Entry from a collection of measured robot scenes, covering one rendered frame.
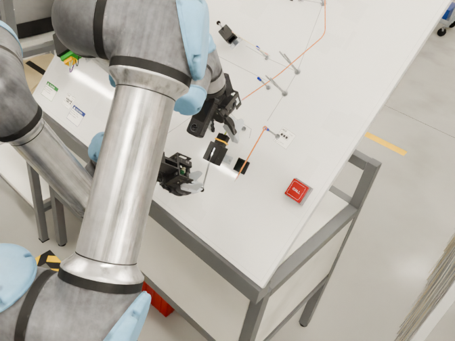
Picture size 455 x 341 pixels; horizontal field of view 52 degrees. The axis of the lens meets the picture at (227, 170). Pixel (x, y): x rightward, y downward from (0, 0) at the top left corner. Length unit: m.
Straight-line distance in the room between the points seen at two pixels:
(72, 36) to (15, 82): 0.22
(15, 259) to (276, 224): 0.80
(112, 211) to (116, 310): 0.13
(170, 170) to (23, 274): 0.63
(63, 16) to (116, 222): 0.29
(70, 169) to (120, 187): 0.36
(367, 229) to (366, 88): 1.70
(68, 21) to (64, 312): 0.38
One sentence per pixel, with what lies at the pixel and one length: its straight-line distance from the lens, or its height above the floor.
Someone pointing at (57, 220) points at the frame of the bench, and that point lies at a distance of 2.41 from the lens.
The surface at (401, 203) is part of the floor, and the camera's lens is 3.24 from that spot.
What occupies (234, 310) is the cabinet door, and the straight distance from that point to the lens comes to 1.56.
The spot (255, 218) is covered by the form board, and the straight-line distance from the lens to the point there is 1.35.
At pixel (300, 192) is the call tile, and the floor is 1.11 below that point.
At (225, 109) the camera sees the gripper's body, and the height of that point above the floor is 1.26.
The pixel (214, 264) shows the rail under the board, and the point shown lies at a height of 0.83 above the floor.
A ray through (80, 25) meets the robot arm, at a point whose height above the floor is 1.65.
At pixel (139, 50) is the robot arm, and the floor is 1.64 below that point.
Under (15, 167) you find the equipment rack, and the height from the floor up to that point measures 0.24.
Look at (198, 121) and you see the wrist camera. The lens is 1.22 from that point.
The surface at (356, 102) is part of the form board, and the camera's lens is 1.33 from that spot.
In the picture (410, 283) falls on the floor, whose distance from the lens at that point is 2.78.
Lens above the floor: 1.92
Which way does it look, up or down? 39 degrees down
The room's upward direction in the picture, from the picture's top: 11 degrees clockwise
